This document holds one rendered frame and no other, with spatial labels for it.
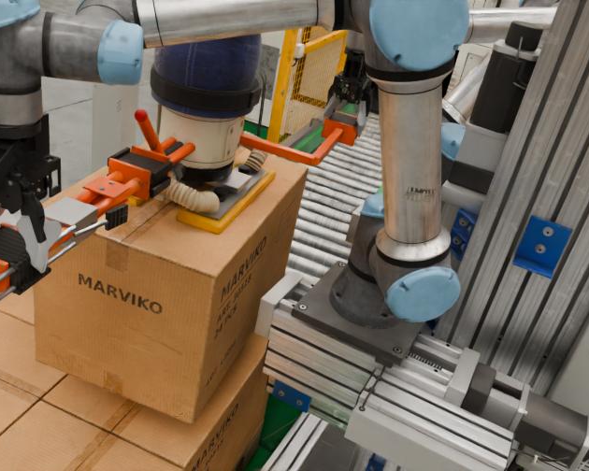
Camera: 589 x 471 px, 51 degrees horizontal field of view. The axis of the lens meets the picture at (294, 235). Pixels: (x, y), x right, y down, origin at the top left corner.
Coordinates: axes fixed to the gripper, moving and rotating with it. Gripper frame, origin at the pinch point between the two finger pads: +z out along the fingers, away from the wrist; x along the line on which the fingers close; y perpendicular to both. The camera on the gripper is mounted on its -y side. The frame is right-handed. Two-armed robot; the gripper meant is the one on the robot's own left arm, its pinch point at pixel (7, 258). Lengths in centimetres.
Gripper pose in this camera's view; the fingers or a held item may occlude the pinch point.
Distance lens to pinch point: 94.2
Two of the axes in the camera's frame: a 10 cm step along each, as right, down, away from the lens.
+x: -9.3, -3.0, 1.9
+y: 3.1, -4.3, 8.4
